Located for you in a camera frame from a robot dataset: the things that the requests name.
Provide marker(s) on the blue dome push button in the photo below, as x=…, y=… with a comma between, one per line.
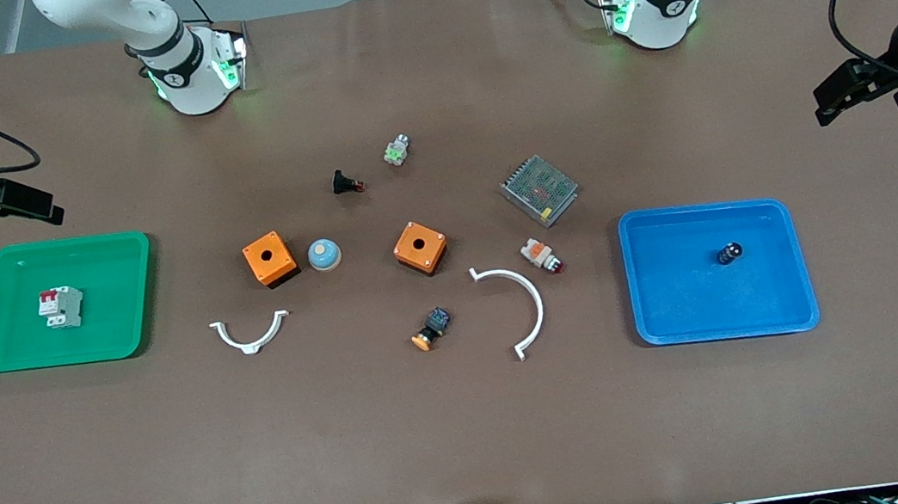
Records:
x=324, y=255

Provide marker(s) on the green white push button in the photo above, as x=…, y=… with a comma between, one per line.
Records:
x=397, y=152

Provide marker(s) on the large white pipe clamp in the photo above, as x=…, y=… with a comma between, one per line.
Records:
x=538, y=301

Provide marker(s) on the black cylindrical capacitor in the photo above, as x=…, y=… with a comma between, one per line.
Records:
x=729, y=253

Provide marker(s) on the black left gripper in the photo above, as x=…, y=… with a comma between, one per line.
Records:
x=897, y=58

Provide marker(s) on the orange button enclosure box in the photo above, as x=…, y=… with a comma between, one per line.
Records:
x=283, y=262
x=430, y=256

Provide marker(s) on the small white pipe clamp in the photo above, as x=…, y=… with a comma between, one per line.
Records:
x=251, y=346

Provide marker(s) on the red button switch white body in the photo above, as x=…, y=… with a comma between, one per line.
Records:
x=536, y=251

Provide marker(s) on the green plastic tray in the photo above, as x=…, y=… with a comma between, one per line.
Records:
x=107, y=288

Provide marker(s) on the black switch red tip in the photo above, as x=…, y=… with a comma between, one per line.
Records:
x=340, y=182

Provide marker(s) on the orange push button black body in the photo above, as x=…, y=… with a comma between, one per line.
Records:
x=433, y=328

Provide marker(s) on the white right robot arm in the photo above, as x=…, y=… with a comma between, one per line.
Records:
x=174, y=71

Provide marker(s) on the white circuit breaker red toggles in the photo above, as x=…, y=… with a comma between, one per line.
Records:
x=62, y=307

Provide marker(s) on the metal mesh power supply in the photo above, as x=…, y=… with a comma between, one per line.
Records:
x=541, y=190

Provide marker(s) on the blue plastic tray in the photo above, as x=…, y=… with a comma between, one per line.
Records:
x=679, y=282

